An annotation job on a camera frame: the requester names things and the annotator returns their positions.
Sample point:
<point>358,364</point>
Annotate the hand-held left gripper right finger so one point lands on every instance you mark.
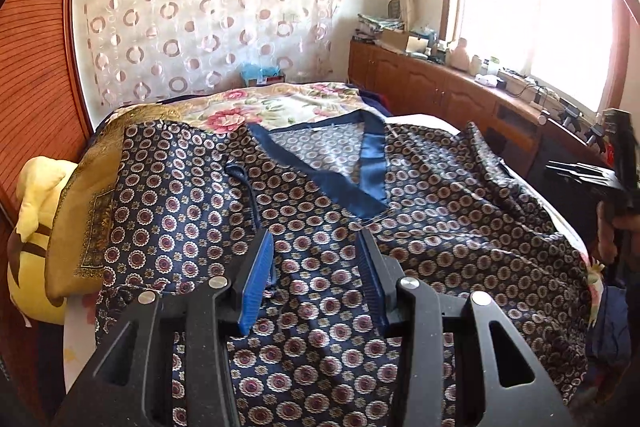
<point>375,277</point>

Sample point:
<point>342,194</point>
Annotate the long wooden cabinet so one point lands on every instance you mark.
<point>425,82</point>

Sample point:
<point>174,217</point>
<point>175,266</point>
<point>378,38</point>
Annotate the beige vase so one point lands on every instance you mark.
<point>458,54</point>

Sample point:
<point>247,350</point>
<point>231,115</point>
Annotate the dark blue cloth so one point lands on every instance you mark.
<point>610,322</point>

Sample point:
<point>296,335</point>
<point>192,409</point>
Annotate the blue tissue box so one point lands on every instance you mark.
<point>260,74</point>

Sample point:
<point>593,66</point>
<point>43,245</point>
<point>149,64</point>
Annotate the wooden slatted wardrobe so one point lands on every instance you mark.
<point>45,82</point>

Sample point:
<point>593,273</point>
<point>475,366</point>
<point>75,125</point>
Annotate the person's right hand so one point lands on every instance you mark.
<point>607,237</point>

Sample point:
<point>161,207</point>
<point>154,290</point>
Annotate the white jar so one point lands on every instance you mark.
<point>475,66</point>

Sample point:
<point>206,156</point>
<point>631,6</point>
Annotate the navy patterned silk garment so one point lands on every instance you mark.
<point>450,217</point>

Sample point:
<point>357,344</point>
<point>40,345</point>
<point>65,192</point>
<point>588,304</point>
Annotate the sheer circle-print curtain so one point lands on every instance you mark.
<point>200,7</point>

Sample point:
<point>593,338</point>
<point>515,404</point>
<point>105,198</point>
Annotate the gold patterned pillow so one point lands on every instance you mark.
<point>85,207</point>

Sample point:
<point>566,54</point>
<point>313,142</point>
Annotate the yellow plush toy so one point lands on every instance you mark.
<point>35,207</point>

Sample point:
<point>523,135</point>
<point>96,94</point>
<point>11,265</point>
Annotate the floral bedsheet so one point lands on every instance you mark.
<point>280,102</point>

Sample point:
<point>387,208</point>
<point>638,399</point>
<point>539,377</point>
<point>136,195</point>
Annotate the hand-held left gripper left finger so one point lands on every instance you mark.
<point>255,282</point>

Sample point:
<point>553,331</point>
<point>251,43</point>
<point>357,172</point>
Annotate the stack of folded papers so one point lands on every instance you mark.
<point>377,24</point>

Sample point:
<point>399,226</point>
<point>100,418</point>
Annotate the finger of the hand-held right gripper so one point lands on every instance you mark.
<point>575,167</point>
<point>580,179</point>

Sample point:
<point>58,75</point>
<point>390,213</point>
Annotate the cardboard box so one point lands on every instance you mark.
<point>396,38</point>

